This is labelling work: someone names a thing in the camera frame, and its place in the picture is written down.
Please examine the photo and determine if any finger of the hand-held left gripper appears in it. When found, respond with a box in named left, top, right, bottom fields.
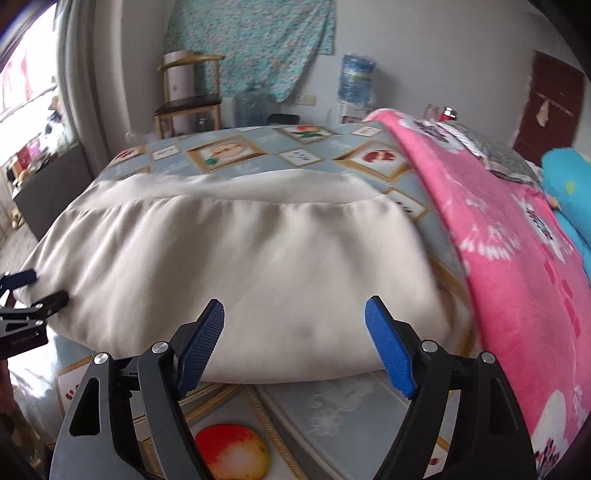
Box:
left=0, top=270, right=38, bottom=292
left=0, top=290, right=70, bottom=326

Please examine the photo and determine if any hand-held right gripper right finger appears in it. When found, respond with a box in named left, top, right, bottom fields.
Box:
left=364, top=295, right=539, bottom=480

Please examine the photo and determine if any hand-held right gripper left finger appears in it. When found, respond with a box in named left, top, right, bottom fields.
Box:
left=48, top=298, right=227, bottom=480

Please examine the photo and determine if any cream zip jacket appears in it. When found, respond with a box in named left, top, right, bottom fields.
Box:
left=14, top=168, right=453, bottom=384

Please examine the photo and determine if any person's left forearm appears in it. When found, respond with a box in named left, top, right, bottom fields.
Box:
left=0, top=360, right=21, bottom=416

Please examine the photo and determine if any dark grey cabinet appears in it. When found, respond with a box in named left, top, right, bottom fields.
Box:
left=13, top=143, right=98, bottom=232

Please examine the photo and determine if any clutter on windowsill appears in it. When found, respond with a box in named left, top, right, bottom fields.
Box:
left=0, top=92, right=79, bottom=195

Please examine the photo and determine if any pink floral blanket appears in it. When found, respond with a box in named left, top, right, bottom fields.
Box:
left=362, top=108, right=591, bottom=480

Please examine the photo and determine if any white curtain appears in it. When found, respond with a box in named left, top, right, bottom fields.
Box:
left=55, top=0, right=121, bottom=176

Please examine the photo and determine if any fruit print tablecloth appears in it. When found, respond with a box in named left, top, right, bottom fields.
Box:
left=9, top=122, right=476, bottom=480

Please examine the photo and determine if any grey quilted cushion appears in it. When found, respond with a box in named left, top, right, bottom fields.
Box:
left=443, top=121, right=541, bottom=185

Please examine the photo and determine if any white water dispenser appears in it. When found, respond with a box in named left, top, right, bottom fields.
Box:
left=335, top=104, right=370, bottom=124

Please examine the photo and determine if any blue plush toy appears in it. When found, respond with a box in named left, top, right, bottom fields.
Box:
left=540, top=148, right=591, bottom=278

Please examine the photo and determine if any wooden chair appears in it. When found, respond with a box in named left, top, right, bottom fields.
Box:
left=154, top=53, right=225, bottom=139

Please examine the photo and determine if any empty clear water jug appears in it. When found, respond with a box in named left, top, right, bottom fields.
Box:
left=235, top=88, right=269, bottom=127

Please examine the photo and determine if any blue water bottle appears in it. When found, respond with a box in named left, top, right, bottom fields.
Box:
left=336, top=53, right=377, bottom=108

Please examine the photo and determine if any brown wooden door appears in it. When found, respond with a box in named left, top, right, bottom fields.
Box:
left=512, top=51, right=585, bottom=164

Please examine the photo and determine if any teal floral wall cloth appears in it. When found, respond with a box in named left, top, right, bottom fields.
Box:
left=164, top=0, right=337, bottom=103

